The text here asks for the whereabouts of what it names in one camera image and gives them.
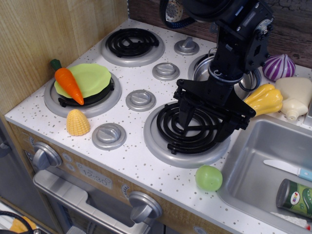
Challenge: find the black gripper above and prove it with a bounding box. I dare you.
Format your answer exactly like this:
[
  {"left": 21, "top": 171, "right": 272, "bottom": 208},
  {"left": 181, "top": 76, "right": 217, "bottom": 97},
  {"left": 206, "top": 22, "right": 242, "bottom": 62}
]
[{"left": 174, "top": 78, "right": 256, "bottom": 143}]

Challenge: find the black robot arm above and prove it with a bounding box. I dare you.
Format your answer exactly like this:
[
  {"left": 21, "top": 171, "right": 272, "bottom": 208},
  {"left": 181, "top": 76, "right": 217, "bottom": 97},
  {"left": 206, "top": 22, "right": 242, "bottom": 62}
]
[{"left": 175, "top": 0, "right": 273, "bottom": 142}]

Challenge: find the light green plate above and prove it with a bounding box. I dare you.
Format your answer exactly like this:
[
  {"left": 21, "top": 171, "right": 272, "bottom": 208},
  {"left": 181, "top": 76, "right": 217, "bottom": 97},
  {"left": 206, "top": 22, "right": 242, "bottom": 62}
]
[{"left": 54, "top": 63, "right": 112, "bottom": 99}]

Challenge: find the orange toy carrot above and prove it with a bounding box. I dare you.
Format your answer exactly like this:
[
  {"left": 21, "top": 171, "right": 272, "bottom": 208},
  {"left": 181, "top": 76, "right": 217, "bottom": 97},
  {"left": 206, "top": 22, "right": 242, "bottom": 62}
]
[{"left": 50, "top": 59, "right": 84, "bottom": 105}]

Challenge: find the front right stove burner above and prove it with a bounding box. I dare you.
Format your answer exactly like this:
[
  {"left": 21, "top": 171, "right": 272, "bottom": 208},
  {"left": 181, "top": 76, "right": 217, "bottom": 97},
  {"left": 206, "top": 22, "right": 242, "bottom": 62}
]
[{"left": 143, "top": 102, "right": 230, "bottom": 169}]

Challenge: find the stove burner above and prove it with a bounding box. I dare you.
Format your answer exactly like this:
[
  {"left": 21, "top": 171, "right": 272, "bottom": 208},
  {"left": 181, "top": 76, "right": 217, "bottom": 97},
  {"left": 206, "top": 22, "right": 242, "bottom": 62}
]
[
  {"left": 143, "top": 102, "right": 230, "bottom": 169},
  {"left": 100, "top": 28, "right": 165, "bottom": 67},
  {"left": 44, "top": 73, "right": 122, "bottom": 118}
]

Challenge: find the silver pot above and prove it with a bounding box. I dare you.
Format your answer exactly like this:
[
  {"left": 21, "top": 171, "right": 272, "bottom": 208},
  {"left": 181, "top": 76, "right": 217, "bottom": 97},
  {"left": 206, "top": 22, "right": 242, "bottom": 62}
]
[{"left": 188, "top": 47, "right": 262, "bottom": 100}]

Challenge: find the yellow toy bell pepper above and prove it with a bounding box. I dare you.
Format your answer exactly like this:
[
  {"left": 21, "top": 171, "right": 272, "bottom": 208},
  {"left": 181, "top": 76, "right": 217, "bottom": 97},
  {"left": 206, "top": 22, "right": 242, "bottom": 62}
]
[{"left": 244, "top": 84, "right": 283, "bottom": 116}]

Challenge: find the silver stovetop knob upper middle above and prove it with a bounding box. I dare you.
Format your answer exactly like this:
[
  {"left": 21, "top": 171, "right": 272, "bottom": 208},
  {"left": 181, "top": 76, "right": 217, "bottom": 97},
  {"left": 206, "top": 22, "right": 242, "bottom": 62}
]
[{"left": 152, "top": 62, "right": 180, "bottom": 81}]

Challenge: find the silver stovetop knob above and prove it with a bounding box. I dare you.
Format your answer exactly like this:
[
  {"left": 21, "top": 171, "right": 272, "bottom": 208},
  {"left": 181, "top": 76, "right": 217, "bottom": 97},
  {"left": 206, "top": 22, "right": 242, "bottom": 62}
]
[
  {"left": 174, "top": 37, "right": 199, "bottom": 56},
  {"left": 92, "top": 123, "right": 127, "bottom": 151},
  {"left": 126, "top": 90, "right": 156, "bottom": 112},
  {"left": 152, "top": 62, "right": 180, "bottom": 81}
]

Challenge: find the silver stovetop knob centre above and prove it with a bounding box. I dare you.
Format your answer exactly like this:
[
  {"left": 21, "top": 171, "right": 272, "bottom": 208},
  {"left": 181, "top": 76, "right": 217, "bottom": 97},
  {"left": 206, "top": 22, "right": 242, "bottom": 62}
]
[{"left": 126, "top": 90, "right": 156, "bottom": 112}]

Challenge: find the silver stovetop knob back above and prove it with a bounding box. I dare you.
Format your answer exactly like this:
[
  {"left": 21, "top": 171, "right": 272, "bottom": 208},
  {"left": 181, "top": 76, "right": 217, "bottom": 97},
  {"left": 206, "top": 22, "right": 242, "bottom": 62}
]
[{"left": 174, "top": 37, "right": 199, "bottom": 56}]

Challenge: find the silver sink basin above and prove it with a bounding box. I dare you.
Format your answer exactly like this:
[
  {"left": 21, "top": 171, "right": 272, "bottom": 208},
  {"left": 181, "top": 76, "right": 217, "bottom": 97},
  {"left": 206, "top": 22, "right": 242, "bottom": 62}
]
[{"left": 218, "top": 117, "right": 312, "bottom": 234}]

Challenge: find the purple toy onion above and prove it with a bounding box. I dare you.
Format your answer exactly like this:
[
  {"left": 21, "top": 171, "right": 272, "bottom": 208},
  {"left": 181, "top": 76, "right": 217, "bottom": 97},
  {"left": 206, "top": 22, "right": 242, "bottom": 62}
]
[{"left": 262, "top": 54, "right": 296, "bottom": 81}]

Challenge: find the cream toy squeeze bottle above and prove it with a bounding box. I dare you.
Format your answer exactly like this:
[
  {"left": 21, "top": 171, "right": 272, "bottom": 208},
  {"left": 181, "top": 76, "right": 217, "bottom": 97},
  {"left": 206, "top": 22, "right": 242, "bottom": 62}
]
[{"left": 275, "top": 77, "right": 312, "bottom": 121}]

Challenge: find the silver stovetop knob front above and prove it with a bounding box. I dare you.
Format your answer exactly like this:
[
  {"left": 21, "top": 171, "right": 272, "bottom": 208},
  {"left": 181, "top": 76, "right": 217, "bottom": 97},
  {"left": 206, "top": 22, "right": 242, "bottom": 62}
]
[{"left": 92, "top": 123, "right": 127, "bottom": 151}]

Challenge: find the back left stove burner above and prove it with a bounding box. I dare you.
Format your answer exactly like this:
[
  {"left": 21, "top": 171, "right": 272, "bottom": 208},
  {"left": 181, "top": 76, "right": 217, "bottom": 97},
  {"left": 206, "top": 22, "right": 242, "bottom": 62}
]
[{"left": 100, "top": 28, "right": 165, "bottom": 67}]

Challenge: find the silver strainer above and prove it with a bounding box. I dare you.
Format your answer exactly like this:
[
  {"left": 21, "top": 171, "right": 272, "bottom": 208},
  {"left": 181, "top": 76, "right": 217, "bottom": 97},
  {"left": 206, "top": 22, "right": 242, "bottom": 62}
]
[{"left": 165, "top": 0, "right": 183, "bottom": 22}]

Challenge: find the right oven dial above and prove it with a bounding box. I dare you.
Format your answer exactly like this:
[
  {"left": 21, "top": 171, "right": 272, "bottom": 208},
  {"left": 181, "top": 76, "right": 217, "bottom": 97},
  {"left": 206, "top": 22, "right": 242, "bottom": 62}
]
[{"left": 129, "top": 191, "right": 163, "bottom": 223}]

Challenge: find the oven dial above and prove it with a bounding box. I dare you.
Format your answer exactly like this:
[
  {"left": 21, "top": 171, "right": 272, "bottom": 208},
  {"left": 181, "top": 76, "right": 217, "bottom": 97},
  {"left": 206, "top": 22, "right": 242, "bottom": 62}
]
[
  {"left": 129, "top": 191, "right": 163, "bottom": 223},
  {"left": 33, "top": 141, "right": 62, "bottom": 170}
]

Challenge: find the front left stove burner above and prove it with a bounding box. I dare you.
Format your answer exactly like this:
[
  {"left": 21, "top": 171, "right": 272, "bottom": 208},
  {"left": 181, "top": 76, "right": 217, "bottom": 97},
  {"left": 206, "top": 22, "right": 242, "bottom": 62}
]
[{"left": 44, "top": 73, "right": 122, "bottom": 118}]

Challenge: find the green toy can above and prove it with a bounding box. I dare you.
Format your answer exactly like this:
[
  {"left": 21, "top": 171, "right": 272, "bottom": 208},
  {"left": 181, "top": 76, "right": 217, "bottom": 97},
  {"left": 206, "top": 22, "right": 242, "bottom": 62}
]
[{"left": 276, "top": 179, "right": 312, "bottom": 218}]

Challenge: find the yellow toy corn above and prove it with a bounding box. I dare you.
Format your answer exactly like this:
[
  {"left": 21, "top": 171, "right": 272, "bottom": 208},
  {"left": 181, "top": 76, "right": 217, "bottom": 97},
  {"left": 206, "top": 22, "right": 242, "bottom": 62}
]
[{"left": 66, "top": 109, "right": 90, "bottom": 136}]

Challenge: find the left oven dial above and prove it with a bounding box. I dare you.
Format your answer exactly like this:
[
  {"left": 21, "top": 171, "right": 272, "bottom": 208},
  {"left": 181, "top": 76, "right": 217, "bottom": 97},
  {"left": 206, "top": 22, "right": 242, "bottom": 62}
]
[{"left": 33, "top": 141, "right": 62, "bottom": 170}]

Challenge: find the yellow object bottom left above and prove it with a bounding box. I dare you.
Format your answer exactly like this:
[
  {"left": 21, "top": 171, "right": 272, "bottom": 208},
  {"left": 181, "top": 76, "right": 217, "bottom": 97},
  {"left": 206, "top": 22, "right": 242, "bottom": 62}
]
[{"left": 9, "top": 216, "right": 37, "bottom": 234}]

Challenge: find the black coiled cable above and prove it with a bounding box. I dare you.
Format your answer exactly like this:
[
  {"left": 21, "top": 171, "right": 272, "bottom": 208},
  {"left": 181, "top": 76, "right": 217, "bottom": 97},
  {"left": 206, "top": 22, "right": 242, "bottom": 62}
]
[{"left": 159, "top": 0, "right": 197, "bottom": 30}]

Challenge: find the toy knife blue handle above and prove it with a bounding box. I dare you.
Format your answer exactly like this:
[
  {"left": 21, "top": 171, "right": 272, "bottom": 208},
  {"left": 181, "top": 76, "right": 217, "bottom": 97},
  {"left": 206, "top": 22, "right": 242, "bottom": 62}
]
[{"left": 263, "top": 159, "right": 312, "bottom": 181}]

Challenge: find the silver oven door handle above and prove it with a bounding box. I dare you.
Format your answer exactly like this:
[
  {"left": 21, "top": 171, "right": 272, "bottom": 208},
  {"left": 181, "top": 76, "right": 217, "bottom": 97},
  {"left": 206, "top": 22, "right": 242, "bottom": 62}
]
[{"left": 34, "top": 171, "right": 151, "bottom": 234}]

